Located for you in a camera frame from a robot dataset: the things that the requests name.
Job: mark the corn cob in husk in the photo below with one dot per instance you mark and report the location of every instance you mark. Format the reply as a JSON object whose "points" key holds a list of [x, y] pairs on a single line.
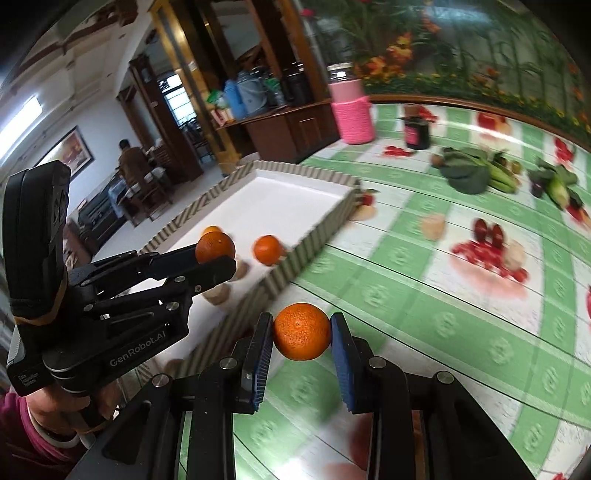
{"points": [[558, 193]]}

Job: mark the striped cardboard tray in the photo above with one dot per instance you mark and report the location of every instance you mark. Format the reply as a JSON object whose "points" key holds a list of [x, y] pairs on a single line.
{"points": [[277, 198]]}

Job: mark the wooden cabinet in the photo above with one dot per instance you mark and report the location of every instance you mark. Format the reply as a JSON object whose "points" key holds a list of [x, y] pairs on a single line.
{"points": [[286, 131]]}

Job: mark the blue plastic jug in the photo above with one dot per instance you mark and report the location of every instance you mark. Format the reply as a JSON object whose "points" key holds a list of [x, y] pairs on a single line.
{"points": [[235, 100]]}

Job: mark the framed wall picture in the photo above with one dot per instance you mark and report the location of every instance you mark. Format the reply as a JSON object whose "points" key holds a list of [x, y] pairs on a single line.
{"points": [[69, 150]]}

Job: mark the person's left hand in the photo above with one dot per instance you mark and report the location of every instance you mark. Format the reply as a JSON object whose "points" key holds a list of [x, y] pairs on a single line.
{"points": [[69, 408]]}

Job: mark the large brown longan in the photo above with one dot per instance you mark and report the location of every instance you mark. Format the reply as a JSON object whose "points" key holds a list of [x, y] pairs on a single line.
{"points": [[241, 270]]}

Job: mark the orange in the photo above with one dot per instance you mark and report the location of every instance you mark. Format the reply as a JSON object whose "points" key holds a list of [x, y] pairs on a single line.
{"points": [[302, 331], [268, 249], [212, 229], [215, 247]]}

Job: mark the dark jar with cork lid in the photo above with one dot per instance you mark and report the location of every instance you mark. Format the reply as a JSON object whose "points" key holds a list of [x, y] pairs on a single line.
{"points": [[417, 130]]}

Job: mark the dark eggplant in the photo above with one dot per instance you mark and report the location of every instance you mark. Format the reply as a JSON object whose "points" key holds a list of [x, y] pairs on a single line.
{"points": [[575, 199]]}

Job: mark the small brown longan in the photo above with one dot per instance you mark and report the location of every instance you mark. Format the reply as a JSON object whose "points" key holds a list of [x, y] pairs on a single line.
{"points": [[436, 160]]}

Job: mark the wooden chair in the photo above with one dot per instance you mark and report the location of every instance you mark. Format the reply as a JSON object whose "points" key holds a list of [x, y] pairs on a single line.
{"points": [[150, 196]]}

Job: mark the pink bottle with knitted sleeve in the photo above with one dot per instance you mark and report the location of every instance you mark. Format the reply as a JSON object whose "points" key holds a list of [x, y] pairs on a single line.
{"points": [[352, 106]]}

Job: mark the green grape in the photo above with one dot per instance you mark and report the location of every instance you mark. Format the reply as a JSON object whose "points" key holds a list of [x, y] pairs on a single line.
{"points": [[515, 167]]}

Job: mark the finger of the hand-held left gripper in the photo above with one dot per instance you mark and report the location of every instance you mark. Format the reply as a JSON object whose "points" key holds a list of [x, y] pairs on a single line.
{"points": [[207, 272], [152, 261]]}

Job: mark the dark passion fruit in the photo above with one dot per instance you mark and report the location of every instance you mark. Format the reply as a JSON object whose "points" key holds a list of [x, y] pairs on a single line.
{"points": [[537, 189]]}

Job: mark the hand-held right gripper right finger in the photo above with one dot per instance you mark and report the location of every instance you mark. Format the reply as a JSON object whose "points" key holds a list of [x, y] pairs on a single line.
{"points": [[345, 364]]}

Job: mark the black pot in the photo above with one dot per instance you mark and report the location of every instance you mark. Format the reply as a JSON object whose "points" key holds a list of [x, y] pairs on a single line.
{"points": [[296, 86]]}

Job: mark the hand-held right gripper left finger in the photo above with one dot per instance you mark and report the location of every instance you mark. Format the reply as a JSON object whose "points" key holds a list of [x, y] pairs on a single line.
{"points": [[259, 364]]}

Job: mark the green packet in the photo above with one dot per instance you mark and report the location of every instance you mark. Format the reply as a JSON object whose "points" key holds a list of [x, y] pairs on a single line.
{"points": [[214, 98]]}

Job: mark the leafy greens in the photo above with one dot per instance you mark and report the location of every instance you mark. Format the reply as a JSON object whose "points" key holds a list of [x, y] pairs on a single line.
{"points": [[551, 172]]}

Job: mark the green bok choy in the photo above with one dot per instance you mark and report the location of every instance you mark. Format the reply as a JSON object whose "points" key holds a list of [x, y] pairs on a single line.
{"points": [[464, 174]]}

